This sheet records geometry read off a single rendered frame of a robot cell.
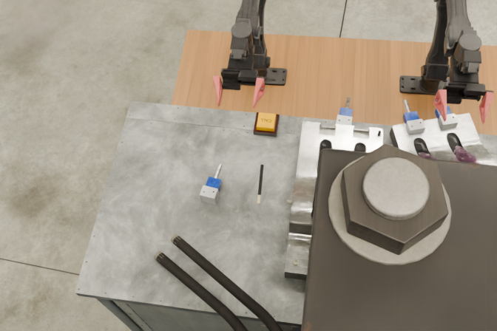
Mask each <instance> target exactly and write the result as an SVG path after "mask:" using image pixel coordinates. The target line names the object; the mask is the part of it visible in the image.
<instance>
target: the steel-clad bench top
mask: <svg viewBox="0 0 497 331"><path fill-rule="evenodd" d="M255 118H256V113H255V112H240V111H232V110H223V109H208V108H200V107H192V106H176V105H169V104H160V103H145V102H137V101H131V102H130V105H129V109H128V112H127V115H126V120H125V122H124V127H123V129H122V132H121V137H120V140H119V142H118V147H117V150H116V153H115V157H114V160H113V163H112V167H111V170H110V173H109V177H108V180H107V183H106V188H105V190H104V195H103V197H102V200H101V204H100V208H99V210H98V215H97V217H96V221H95V224H94V228H93V230H92V235H91V237H90V241H89V245H88V248H87V252H86V255H85V258H84V262H83V265H82V268H81V272H80V275H79V278H78V282H77V285H76V288H75V293H78V294H84V295H90V296H100V297H105V298H116V299H121V300H127V301H136V302H142V303H147V304H158V305H163V306H169V307H179V308H185V309H190V310H200V311H206V312H211V313H217V312H216V311H214V310H213V309H212V308H211V307H210V306H209V305H208V304H207V303H206V302H204V301H203V300H202V299H201V298H200V297H198V296H197V295H196V294H195V293H193V292H192V291H191V290H190V289H189V288H188V287H187V286H186V285H185V284H183V283H182V282H181V281H180V280H179V279H177V278H176V277H175V276H174V275H172V274H171V273H170V272H169V271H168V270H167V269H166V268H165V267H164V266H163V265H161V264H160V263H159V262H158V261H157V260H155V258H154V257H155V254H156V253H157V252H158V251H161V252H162V253H164V254H165V255H166V256H167V257H169V258H170V259H171V260H172V261H173V262H174V263H175V264H176V265H178V266H179V267H180V268H181V269H183V270H184V271H185V272H186V273H188V274H189V275H190V276H191V277H192V278H193V279H194V280H195V281H197V282H198V283H199V284H201V285H202V286H203V287H204V288H205V289H207V290H208V291H209V292H210V293H211V294H212V295H213V296H215V297H216V298H217V299H218V300H219V301H221V302H222V303H223V304H224V305H226V306H227V307H228V308H229V309H230V310H231V311H232V312H233V313H234V314H235V315H237V316H242V317H248V318H258V317H257V316H256V315H255V314H253V312H251V311H250V310H249V309H248V308H247V307H245V306H244V305H243V304H242V303H241V302H240V301H238V300H237V299H236V298H235V297H234V296H233V295H232V294H231V293H230V292H229V291H227V290H226V289H225V288H224V287H223V286H221V285H220V284H219V283H218V282H217V281H215V280H214V279H213V278H212V277H211V276H210V275H209V274H208V273H207V272H206V271H204V270H203V269H202V268H201V267H200V266H198V265H197V264H196V263H195V262H194V261H192V260H191V259H190V258H189V257H188V256H187V255H186V254H185V253H184V252H183V251H182V250H180V249H179V248H178V247H177V246H176V245H174V244H173V243H172V242H171V238H172V237H173V236H174V235H175V234H177V235H178V236H180V237H181V238H182V239H184V240H185V241H186V242H187V243H188V244H190V245H191V246H192V247H193V248H194V249H195V250H196V251H197V252H198V253H200V254H201V255H202V256H204V257H205V258H206V259H207V260H208V261H210V262H211V263H212V264H213V265H214V266H215V267H216V268H217V269H218V270H220V271H221V272H222V273H223V274H225V275H226V276H227V277H228V278H229V279H231V280H232V281H233V282H234V283H235V284H236V285H237V286H238V287H240V288H241V289H242V290H243V291H245V292H246V293H247V294H248V295H249V296H251V297H252V298H253V299H254V300H255V301H256V302H257V303H258V304H260V305H261V306H262V307H263V308H264V309H265V310H267V311H268V312H269V313H270V314H271V316H272V317H273V318H274V319H275V320H276V321H279V322H285V323H291V324H301V325H302V314H303V306H304V299H305V286H306V280H300V279H289V278H285V273H284V271H285V260H286V254H287V247H288V235H289V220H290V213H291V204H288V203H287V199H288V200H291V199H292V198H293V193H294V184H295V179H296V173H297V161H298V155H299V149H300V137H301V131H302V122H303V121H311V122H318V123H321V125H326V126H335V124H336V120H326V119H318V118H309V117H295V116H286V115H280V119H279V125H278V130H277V136H276V137H271V136H263V135H255V134H254V132H253V131H254V123H255ZM295 129H296V130H295ZM219 164H221V165H222V168H221V170H220V173H219V176H218V179H221V182H222V184H221V187H220V190H219V195H220V196H219V199H218V201H217V205H212V204H208V203H205V202H202V201H201V198H200V192H201V189H202V187H203V185H206V182H207V179H208V177H214V176H215V173H216V171H217V167H218V165H219ZM260 165H264V166H263V181H262V190H261V198H260V203H257V196H258V188H259V180H260Z"/></svg>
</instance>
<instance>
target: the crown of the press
mask: <svg viewBox="0 0 497 331"><path fill-rule="evenodd" d="M301 331H497V165H487V164H479V163H465V162H457V161H449V160H435V159H428V158H423V157H420V156H417V155H415V154H411V153H410V152H407V151H404V150H401V149H398V148H397V147H394V146H391V145H388V144H387V143H385V144H383V145H382V146H380V147H379V148H377V149H375V150H374V151H372V152H371V153H369V152H361V151H347V150H339V149H322V150H321V152H320V153H319V165H318V173H317V187H316V193H315V201H314V215H313V222H312V229H311V243H310V250H309V257H308V271H307V278H306V286H305V299H304V306H303V314H302V327H301Z"/></svg>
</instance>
